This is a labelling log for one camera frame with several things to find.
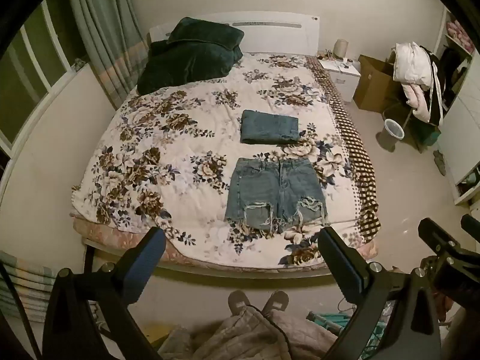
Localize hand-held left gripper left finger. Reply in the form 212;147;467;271
42;227;167;360

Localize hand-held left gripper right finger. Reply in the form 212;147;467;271
317;226;443;360

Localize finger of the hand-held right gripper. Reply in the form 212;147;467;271
460;214;480;235
418;217;466;256

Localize ripped denim shorts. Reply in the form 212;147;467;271
224;157;329;232

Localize folded denim pants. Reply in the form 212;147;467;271
240;109;301;146

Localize pink mattress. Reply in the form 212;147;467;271
72;217;379;271

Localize teal plastic rack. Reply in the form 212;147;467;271
307;309;379;349

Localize grey slippers pair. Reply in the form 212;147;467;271
433;150;448;176

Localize person's grey slipper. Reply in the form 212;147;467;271
228;290;252;316
261;290;290;316

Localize white wardrobe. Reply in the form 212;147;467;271
435;7;480;206

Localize grey trash bin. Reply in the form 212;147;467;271
380;118;405;149

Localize brown checkered blanket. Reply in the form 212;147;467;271
310;55;382;244

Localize stack of folded blankets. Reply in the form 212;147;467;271
0;250;99;324

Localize bed with floral quilt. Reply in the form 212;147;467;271
69;52;361;271

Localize pink garment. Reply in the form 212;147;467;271
403;82;433;123

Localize black garment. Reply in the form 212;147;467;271
419;45;454;127

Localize brown cardboard box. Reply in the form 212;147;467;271
352;54;405;114

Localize white padded jacket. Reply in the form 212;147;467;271
392;41;434;85

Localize white nightstand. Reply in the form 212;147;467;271
319;57;362;103

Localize dark green pillows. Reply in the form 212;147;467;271
136;17;245;95

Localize window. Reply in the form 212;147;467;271
0;0;77;154

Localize green striped curtain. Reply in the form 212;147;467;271
64;0;151;110

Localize white bed headboard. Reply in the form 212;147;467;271
149;11;321;59

